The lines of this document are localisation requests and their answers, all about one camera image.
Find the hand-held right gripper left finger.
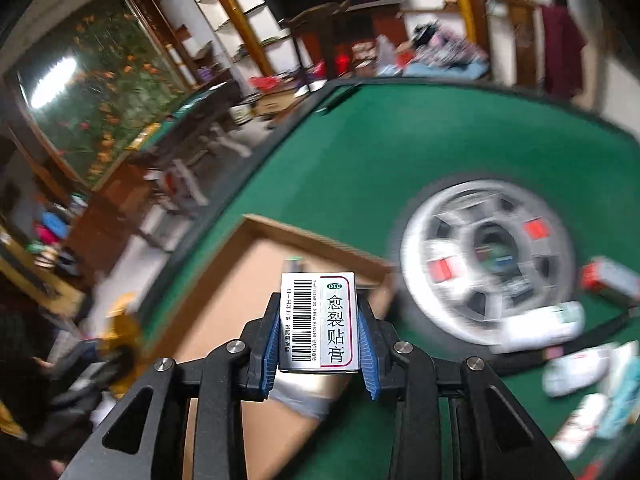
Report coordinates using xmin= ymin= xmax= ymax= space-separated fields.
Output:
xmin=62 ymin=292 xmax=281 ymax=480

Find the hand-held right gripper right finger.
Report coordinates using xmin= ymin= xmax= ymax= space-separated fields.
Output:
xmin=357 ymin=300 xmax=576 ymax=480

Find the white medicine box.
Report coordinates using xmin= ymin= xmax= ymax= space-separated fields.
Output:
xmin=278 ymin=271 xmax=362 ymax=374

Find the cardboard box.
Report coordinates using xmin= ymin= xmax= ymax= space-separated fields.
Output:
xmin=177 ymin=214 xmax=396 ymax=480

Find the round mahjong table centre panel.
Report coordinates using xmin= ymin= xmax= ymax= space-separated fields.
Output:
xmin=399 ymin=179 xmax=576 ymax=347

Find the white bottle with green label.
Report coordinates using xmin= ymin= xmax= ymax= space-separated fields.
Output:
xmin=497 ymin=301 xmax=587 ymax=356

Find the white and red packet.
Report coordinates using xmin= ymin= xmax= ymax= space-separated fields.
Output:
xmin=549 ymin=394 xmax=612 ymax=461

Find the small green mahjong table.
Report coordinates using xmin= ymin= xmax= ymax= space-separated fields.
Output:
xmin=125 ymin=80 xmax=243 ymax=161

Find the grey and red box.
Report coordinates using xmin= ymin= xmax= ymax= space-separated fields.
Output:
xmin=581 ymin=256 xmax=640 ymax=307

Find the red plastic bag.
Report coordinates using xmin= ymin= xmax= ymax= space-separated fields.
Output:
xmin=249 ymin=75 xmax=283 ymax=95

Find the teal packet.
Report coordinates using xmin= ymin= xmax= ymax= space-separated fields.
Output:
xmin=597 ymin=341 xmax=640 ymax=438

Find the pile of clothes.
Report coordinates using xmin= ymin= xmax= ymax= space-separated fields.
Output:
xmin=409 ymin=20 xmax=492 ymax=72

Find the carved dark wooden chair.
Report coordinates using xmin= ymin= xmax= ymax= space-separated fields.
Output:
xmin=284 ymin=0 xmax=408 ymax=82

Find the maroon cloth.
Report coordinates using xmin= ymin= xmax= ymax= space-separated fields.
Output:
xmin=541 ymin=5 xmax=587 ymax=98

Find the flower wall painting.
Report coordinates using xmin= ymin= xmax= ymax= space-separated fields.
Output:
xmin=4 ymin=0 xmax=197 ymax=188

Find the wooden wall shelf unit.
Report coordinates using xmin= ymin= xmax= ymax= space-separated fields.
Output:
xmin=172 ymin=0 xmax=283 ymax=88

